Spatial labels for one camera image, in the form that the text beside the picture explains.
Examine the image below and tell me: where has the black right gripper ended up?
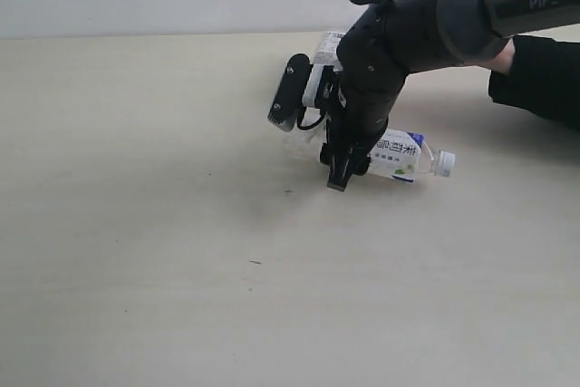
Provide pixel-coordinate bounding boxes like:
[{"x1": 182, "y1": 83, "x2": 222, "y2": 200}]
[{"x1": 318, "y1": 63, "x2": 407, "y2": 191}]

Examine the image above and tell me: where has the jasmine tea bottle white cap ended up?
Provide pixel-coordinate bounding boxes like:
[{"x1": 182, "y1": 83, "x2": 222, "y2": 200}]
[{"x1": 280, "y1": 126, "x2": 456, "y2": 184}]

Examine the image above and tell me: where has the milky white drink bottle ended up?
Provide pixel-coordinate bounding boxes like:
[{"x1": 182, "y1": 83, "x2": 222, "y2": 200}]
[{"x1": 312, "y1": 30, "x2": 345, "y2": 66}]

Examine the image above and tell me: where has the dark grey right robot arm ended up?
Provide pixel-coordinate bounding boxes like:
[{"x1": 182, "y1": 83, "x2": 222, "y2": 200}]
[{"x1": 325, "y1": 0, "x2": 579, "y2": 191}]

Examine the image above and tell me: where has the black sleeved forearm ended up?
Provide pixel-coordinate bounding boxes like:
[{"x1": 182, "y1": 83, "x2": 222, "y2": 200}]
[{"x1": 488, "y1": 35, "x2": 579, "y2": 131}]

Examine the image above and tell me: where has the person's bare hand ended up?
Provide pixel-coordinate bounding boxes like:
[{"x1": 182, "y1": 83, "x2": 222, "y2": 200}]
[{"x1": 365, "y1": 0, "x2": 517, "y2": 74}]

